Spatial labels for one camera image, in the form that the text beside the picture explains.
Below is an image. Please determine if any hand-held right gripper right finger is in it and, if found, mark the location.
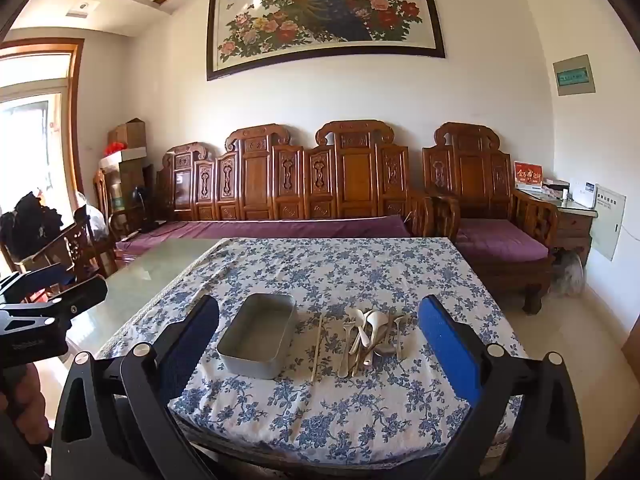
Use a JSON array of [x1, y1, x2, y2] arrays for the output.
[[417, 295, 587, 480]]

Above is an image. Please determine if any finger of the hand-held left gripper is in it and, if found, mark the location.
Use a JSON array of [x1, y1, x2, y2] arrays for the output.
[[0, 262, 76, 306], [49, 275, 108, 320]]

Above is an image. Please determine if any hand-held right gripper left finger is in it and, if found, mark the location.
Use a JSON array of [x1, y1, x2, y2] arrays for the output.
[[51, 295, 221, 480]]

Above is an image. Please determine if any grey plastic tray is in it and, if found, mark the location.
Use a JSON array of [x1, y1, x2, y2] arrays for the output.
[[216, 292, 299, 380]]

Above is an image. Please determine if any white plastic utensil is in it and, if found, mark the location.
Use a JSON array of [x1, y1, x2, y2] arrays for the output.
[[338, 332, 357, 379]]

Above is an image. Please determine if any person's left hand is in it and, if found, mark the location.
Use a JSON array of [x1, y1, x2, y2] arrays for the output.
[[0, 364, 53, 480]]

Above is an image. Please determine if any wooden dining chair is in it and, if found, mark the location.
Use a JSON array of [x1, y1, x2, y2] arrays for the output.
[[60, 207, 118, 281]]

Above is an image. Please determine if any black clothing pile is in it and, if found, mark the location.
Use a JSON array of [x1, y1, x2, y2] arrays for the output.
[[0, 191, 63, 261]]

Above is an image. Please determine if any white plastic bag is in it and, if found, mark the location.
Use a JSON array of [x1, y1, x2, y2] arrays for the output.
[[75, 202, 108, 241]]

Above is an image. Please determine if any black desk fan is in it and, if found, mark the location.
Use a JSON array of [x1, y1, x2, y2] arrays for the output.
[[132, 186, 156, 233]]

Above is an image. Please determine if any purple armchair cushion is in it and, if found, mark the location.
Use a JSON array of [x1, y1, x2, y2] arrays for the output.
[[456, 218, 551, 262]]

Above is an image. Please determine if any blue floral tablecloth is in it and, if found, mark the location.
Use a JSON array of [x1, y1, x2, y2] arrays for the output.
[[97, 236, 528, 461]]

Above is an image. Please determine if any long purple sofa cushion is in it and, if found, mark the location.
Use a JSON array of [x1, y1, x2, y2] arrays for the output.
[[116, 215, 412, 261]]

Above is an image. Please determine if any white flat box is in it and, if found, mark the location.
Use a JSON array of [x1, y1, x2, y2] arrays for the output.
[[98, 146, 147, 170]]

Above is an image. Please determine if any small white fan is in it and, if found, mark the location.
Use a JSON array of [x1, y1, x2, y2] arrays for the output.
[[555, 250, 586, 298]]

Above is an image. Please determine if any brown cardboard box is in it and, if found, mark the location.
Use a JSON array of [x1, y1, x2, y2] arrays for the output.
[[107, 118, 147, 150]]

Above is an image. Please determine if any long carved wooden sofa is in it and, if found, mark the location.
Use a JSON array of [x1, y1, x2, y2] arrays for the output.
[[115, 120, 453, 261]]

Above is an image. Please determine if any carved wooden armchair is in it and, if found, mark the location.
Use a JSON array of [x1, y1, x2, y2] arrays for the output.
[[422, 121, 561, 316]]

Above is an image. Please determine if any wooden side table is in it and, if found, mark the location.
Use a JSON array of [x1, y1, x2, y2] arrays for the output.
[[540, 195, 598, 266]]

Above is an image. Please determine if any red gift box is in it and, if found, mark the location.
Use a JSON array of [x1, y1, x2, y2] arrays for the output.
[[514, 161, 544, 192]]

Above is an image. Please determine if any white device box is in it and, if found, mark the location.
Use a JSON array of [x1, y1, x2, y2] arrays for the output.
[[570, 180, 598, 209]]

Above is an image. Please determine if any framed peacock painting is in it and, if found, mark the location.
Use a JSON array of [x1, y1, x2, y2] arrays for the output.
[[206, 0, 446, 82]]

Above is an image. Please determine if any wooden window frame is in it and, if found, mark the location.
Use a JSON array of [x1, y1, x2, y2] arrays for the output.
[[0, 39, 86, 261]]

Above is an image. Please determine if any grey wall electrical panel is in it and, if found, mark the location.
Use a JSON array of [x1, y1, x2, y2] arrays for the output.
[[590, 184, 627, 262]]

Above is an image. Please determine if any green wall sign panel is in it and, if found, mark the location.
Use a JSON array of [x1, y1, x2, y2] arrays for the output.
[[552, 55, 597, 97]]

